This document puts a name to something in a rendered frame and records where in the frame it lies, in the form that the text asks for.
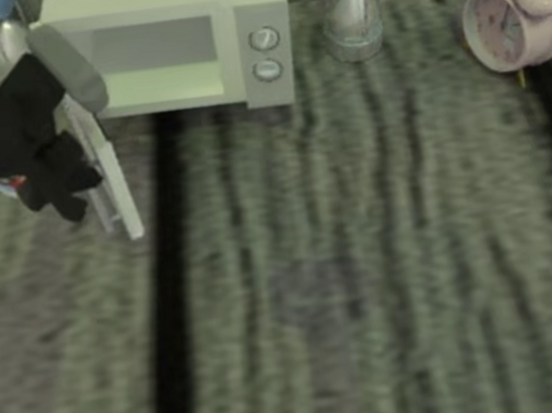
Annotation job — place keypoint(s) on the white microwave body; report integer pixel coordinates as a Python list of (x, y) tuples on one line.
[(165, 44)]

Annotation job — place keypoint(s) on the blue sand hourglass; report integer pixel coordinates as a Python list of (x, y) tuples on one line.
[(354, 15), (1, 18)]

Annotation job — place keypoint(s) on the pink twin-bell alarm clock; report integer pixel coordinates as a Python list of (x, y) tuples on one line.
[(511, 26)]

